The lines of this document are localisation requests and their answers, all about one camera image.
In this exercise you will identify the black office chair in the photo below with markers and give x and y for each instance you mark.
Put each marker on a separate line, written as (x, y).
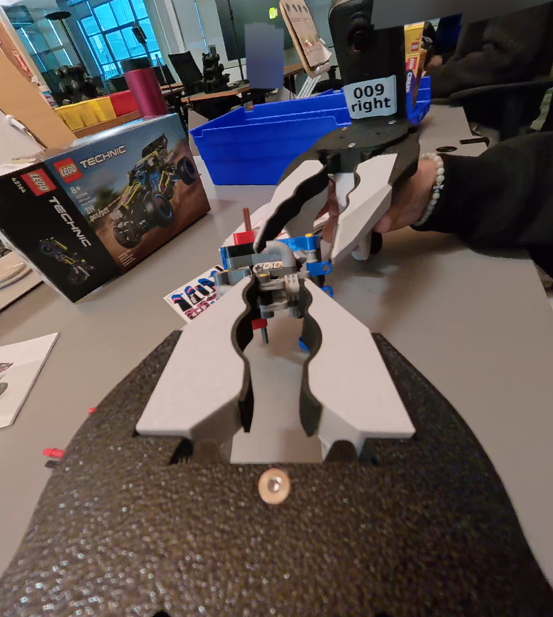
(507, 111)
(185, 72)

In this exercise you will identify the wooden desk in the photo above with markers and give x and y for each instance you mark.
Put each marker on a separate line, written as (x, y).
(218, 91)

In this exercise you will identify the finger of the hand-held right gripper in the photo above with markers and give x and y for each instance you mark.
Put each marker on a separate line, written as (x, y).
(295, 185)
(370, 193)

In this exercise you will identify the yellow lego box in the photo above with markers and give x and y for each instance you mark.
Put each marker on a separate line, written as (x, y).
(414, 37)

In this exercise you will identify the yellow storage bins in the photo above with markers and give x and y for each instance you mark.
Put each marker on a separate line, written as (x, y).
(84, 113)

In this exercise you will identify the person's right forearm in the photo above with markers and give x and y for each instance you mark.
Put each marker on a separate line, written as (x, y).
(498, 202)

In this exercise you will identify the brown cardboard sheet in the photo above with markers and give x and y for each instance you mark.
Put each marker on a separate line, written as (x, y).
(6, 82)

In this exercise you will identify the blue plastic bin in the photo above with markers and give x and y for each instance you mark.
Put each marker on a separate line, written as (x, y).
(257, 144)
(425, 106)

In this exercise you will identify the dark screen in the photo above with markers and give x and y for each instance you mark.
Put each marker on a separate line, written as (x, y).
(230, 29)

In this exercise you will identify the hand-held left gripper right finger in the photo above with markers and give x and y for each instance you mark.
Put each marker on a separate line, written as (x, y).
(358, 381)

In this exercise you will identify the purple lego box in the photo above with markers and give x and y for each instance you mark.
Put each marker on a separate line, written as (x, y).
(414, 77)

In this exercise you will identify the closed instruction booklet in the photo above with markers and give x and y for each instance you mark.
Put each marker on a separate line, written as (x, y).
(11, 385)

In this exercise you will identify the large paned window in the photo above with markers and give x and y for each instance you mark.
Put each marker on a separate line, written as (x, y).
(108, 33)

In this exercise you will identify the person's right hand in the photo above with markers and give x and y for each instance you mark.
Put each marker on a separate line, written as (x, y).
(409, 202)

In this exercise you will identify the lego sticker sheet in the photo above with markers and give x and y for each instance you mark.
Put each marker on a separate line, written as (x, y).
(192, 301)

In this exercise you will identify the wooden display board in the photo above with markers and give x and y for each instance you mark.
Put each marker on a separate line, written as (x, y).
(300, 33)

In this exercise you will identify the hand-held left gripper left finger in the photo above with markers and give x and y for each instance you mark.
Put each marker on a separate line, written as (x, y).
(194, 381)

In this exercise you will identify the magenta tumbler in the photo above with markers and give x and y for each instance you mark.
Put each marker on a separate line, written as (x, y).
(140, 94)

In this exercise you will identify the grey and blue lego assembly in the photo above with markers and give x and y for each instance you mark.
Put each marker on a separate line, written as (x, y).
(276, 279)

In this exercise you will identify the red storage bin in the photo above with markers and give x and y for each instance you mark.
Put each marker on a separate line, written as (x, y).
(122, 102)

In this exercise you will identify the lego set box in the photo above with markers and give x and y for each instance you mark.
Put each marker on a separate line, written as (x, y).
(112, 193)

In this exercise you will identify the red lego pin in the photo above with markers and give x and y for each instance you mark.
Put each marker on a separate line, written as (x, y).
(52, 452)

